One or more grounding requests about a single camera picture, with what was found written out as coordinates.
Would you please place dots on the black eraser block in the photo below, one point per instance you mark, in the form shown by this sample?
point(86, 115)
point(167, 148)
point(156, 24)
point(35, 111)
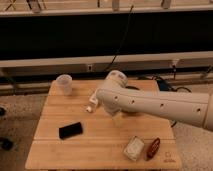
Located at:
point(70, 130)

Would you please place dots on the brown red oblong object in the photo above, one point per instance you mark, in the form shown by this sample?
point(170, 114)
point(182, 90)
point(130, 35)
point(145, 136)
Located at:
point(153, 148)

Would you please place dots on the clear plastic cup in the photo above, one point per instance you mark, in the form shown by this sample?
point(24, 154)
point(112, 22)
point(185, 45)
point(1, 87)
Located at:
point(64, 82)

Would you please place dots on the white wrapped sponge packet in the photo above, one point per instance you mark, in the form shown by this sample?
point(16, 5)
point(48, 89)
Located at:
point(134, 148)

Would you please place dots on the green bowl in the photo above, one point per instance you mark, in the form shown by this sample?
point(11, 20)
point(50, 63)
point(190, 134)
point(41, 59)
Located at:
point(132, 88)

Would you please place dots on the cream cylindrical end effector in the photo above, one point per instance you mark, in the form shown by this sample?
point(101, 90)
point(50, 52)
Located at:
point(118, 119)

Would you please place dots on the white small bottle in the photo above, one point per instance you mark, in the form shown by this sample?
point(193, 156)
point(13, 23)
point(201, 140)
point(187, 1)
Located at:
point(93, 103)

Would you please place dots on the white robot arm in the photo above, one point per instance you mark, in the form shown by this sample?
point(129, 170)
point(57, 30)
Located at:
point(195, 109)

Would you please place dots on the white wall outlet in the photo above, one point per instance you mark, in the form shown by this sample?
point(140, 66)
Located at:
point(90, 68)

